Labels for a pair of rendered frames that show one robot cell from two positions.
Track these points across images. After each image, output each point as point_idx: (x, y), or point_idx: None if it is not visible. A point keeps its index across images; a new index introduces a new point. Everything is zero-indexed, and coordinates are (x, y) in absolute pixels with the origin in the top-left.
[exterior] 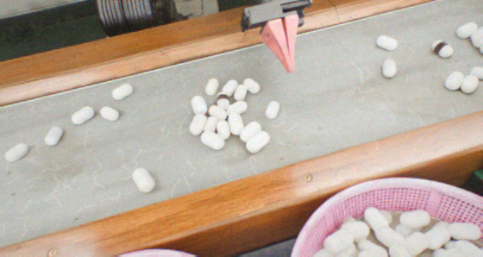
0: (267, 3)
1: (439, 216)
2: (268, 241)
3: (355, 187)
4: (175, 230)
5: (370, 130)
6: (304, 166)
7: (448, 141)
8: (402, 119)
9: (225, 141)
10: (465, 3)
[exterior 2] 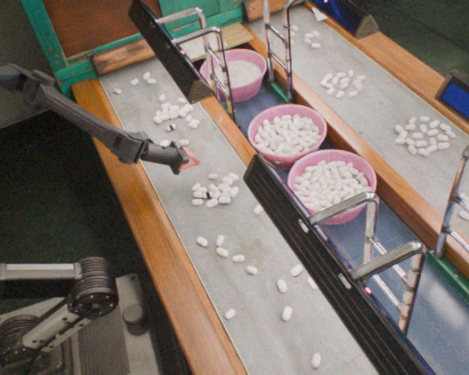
0: (180, 152)
1: (255, 134)
2: None
3: (254, 144)
4: None
5: (221, 148)
6: (246, 158)
7: (230, 126)
8: (214, 140)
9: None
10: (128, 120)
